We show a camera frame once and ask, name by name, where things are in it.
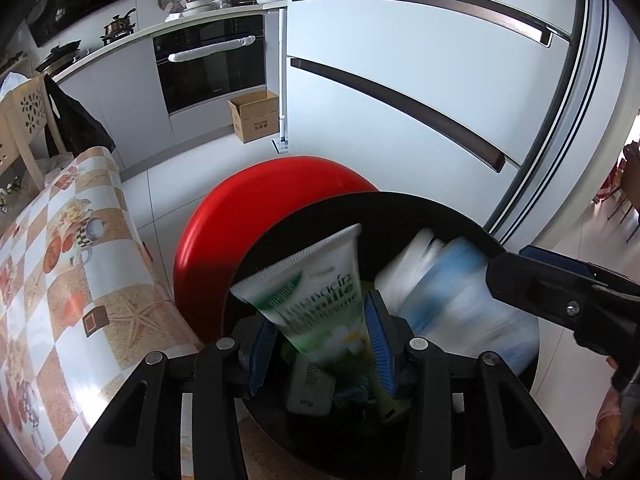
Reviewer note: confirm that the black trash bin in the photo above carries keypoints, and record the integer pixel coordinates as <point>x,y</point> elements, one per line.
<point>300,240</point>

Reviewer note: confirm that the white sliding door frame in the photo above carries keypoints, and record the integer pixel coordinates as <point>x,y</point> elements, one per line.
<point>575,110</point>

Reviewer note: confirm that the red round stool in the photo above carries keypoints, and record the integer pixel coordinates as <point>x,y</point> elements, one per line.
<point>240,220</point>

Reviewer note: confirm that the white refrigerator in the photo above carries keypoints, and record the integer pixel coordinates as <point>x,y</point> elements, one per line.
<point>400,60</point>

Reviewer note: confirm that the black built-in oven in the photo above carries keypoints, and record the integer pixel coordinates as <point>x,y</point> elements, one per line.
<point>210,67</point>

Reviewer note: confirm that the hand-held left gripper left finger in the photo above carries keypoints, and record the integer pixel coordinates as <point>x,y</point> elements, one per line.
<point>260,360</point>

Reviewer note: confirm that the checkered floral tablecloth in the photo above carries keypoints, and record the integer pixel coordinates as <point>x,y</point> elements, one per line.
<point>75,310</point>

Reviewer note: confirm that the black wok with lid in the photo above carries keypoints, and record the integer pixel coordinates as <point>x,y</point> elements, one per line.
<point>57,56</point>

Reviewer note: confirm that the white and green tube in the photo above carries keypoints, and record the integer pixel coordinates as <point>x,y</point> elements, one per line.
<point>320,290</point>

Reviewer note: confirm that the grey small box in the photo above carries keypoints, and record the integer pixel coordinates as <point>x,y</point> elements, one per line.
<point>310,385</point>

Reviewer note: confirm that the white and blue plastic wrapper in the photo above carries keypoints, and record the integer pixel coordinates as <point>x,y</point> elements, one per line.
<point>450,300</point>

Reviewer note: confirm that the beige plastic cart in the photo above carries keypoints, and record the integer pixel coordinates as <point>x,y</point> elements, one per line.
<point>25,115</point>

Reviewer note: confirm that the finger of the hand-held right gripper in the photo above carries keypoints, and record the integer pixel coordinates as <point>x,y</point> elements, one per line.
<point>565,262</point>
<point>540,290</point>

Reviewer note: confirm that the cardboard box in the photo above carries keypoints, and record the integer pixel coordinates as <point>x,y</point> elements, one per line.
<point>255,117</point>

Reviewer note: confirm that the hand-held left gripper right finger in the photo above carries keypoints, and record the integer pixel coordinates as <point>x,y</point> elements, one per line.
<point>382,355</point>

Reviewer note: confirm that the white upright pole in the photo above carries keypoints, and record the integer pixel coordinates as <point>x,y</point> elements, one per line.
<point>283,80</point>

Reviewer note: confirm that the person's right hand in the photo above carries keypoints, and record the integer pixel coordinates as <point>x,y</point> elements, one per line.
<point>607,435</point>

